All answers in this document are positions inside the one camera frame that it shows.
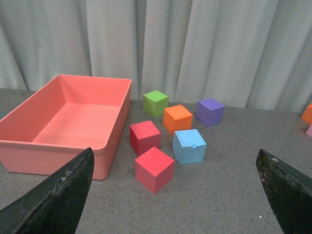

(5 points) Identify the pink plastic bin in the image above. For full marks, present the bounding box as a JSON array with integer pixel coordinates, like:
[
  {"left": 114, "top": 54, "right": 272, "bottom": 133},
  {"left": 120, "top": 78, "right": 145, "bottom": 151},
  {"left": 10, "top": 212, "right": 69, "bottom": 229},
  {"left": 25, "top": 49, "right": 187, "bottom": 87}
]
[{"left": 0, "top": 75, "right": 132, "bottom": 180}]

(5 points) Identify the orange foam cube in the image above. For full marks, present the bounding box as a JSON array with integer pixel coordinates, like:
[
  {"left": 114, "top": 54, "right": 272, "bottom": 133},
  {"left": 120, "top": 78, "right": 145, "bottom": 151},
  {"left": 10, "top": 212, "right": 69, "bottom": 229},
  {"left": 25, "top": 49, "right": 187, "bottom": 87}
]
[
  {"left": 301, "top": 103, "right": 312, "bottom": 125},
  {"left": 163, "top": 105, "right": 193, "bottom": 136}
]

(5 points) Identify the pink foam cube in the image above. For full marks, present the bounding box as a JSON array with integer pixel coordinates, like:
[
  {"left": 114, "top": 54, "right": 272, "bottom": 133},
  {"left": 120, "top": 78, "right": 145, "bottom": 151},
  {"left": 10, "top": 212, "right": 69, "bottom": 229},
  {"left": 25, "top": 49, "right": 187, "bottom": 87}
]
[{"left": 305, "top": 124, "right": 312, "bottom": 137}]

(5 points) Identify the dark red foam cube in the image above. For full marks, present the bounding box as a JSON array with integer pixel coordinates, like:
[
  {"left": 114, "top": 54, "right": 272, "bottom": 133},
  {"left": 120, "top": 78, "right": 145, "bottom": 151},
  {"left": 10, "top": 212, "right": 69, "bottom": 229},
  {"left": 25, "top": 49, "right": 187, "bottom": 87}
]
[{"left": 129, "top": 120, "right": 161, "bottom": 156}]

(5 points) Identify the purple foam cube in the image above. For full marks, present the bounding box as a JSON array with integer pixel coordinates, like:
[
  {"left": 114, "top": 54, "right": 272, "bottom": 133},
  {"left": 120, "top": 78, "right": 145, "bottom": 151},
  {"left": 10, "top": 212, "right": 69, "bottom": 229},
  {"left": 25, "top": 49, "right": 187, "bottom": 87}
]
[{"left": 195, "top": 98, "right": 225, "bottom": 127}]

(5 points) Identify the light blue foam cube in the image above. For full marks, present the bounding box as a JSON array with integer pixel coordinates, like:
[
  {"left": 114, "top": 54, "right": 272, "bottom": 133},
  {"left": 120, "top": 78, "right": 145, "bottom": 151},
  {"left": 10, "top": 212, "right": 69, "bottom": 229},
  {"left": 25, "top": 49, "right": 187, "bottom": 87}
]
[{"left": 172, "top": 129, "right": 207, "bottom": 165}]

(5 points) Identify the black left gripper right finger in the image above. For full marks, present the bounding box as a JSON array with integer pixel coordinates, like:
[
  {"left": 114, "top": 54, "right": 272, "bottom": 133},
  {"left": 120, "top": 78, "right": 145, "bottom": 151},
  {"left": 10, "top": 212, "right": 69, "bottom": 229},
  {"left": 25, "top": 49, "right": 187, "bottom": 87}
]
[{"left": 256, "top": 149, "right": 312, "bottom": 234}]

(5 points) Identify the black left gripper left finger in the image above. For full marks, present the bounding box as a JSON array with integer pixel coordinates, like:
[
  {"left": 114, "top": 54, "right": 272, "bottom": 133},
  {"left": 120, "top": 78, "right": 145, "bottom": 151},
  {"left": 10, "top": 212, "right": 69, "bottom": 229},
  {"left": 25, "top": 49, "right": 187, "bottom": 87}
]
[{"left": 0, "top": 148, "right": 94, "bottom": 234}]

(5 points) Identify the grey curtain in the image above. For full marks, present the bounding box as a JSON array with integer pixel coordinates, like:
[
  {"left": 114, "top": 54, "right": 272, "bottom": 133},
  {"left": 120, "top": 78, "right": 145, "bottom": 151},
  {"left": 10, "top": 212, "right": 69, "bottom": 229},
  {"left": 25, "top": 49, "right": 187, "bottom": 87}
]
[{"left": 0, "top": 0, "right": 312, "bottom": 112}]

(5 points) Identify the green foam cube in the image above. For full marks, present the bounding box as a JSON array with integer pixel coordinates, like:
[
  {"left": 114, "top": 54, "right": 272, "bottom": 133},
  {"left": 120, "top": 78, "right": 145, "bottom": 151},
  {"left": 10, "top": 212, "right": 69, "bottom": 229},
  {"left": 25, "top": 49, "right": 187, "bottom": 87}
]
[{"left": 143, "top": 90, "right": 169, "bottom": 117}]

